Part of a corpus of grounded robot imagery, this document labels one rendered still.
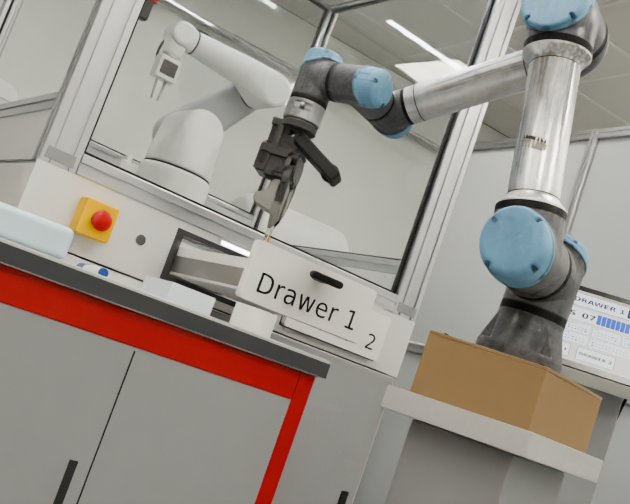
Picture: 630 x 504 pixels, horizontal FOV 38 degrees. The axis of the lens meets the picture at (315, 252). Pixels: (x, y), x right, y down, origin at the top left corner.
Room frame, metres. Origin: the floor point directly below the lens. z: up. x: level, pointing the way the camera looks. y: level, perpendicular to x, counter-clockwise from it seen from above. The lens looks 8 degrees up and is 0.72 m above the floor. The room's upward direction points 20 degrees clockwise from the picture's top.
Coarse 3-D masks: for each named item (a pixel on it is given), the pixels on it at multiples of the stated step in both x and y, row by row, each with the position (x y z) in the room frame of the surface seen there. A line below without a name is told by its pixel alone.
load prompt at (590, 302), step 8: (576, 296) 2.34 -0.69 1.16; (584, 296) 2.34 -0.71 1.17; (592, 296) 2.34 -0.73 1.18; (576, 304) 2.32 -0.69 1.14; (584, 304) 2.32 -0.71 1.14; (592, 304) 2.32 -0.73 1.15; (600, 304) 2.32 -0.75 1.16; (608, 304) 2.33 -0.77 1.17; (616, 304) 2.33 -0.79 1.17; (608, 312) 2.30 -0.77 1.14; (616, 312) 2.31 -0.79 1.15; (624, 312) 2.31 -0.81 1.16
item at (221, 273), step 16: (176, 256) 1.89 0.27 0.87; (192, 256) 1.84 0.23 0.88; (208, 256) 1.78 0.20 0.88; (224, 256) 1.73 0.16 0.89; (176, 272) 1.87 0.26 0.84; (192, 272) 1.81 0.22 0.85; (208, 272) 1.76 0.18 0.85; (224, 272) 1.71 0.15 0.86; (240, 272) 1.66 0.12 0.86; (208, 288) 1.93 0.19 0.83; (224, 288) 1.75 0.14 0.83
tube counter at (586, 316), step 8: (584, 312) 2.30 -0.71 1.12; (592, 312) 2.30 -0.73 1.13; (584, 320) 2.28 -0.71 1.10; (592, 320) 2.28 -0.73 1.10; (600, 320) 2.28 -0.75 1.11; (608, 320) 2.28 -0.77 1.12; (616, 320) 2.29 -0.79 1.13; (608, 328) 2.26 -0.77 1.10; (616, 328) 2.27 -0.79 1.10; (624, 328) 2.27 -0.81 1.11
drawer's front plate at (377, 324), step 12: (372, 312) 2.17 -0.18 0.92; (288, 324) 2.05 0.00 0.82; (300, 324) 2.07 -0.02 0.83; (372, 324) 2.17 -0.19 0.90; (384, 324) 2.19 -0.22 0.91; (312, 336) 2.09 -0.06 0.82; (324, 336) 2.11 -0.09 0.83; (336, 336) 2.12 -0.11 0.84; (372, 336) 2.18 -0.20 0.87; (384, 336) 2.20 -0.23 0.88; (348, 348) 2.15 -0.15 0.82; (360, 348) 2.17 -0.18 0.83; (372, 348) 2.19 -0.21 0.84
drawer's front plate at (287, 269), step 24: (264, 264) 1.62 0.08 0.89; (288, 264) 1.64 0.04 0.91; (312, 264) 1.67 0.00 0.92; (240, 288) 1.61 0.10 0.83; (264, 288) 1.63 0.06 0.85; (288, 288) 1.65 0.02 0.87; (312, 288) 1.68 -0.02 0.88; (336, 288) 1.71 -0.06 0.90; (360, 288) 1.74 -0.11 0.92; (288, 312) 1.66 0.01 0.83; (312, 312) 1.69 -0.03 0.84; (336, 312) 1.72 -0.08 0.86; (360, 312) 1.75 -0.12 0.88; (360, 336) 1.76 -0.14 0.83
